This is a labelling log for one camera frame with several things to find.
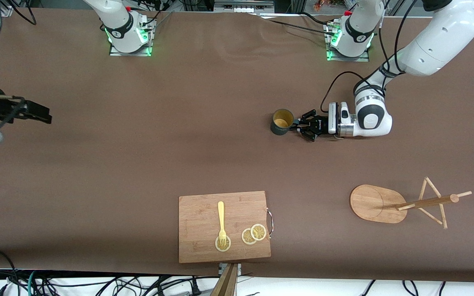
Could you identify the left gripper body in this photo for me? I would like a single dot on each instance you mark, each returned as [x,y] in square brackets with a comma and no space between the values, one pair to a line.
[320,124]

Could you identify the dark teal cup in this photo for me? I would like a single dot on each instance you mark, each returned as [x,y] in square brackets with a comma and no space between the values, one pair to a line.
[280,128]

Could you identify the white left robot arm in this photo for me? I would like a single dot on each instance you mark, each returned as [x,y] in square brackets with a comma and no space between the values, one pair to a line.
[438,37]

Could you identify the wooden cup rack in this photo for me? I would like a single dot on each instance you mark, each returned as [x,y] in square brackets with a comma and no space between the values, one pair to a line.
[368,203]

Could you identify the brown table cover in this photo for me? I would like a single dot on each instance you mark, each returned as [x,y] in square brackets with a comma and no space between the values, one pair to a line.
[237,164]

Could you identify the lemon slice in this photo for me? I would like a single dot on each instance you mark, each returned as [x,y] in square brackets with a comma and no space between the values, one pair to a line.
[246,237]
[258,232]
[225,246]

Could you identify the orange toy items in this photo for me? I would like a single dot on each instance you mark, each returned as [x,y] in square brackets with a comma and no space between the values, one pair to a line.
[319,5]

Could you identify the yellow plastic fork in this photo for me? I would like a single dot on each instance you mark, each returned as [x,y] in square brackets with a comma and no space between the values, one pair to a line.
[221,213]

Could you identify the grey power strip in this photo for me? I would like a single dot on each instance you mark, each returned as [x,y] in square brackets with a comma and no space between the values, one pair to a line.
[243,6]

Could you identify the wooden cutting board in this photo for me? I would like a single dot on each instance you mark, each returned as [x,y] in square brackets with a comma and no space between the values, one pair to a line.
[200,222]

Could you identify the wooden beam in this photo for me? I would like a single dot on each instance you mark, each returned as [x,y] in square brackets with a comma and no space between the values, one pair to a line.
[226,285]

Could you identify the black power plug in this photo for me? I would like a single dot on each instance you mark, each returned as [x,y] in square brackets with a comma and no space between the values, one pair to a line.
[196,290]

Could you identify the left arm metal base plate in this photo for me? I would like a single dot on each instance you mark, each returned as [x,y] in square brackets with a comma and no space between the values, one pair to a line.
[364,58]

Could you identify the aluminium frame post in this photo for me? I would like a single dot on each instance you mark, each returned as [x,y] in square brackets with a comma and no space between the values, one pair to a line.
[8,10]

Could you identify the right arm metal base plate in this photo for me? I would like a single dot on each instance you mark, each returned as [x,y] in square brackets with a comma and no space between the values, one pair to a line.
[149,49]

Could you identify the metal bracket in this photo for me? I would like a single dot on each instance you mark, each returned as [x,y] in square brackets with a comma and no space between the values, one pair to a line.
[239,269]

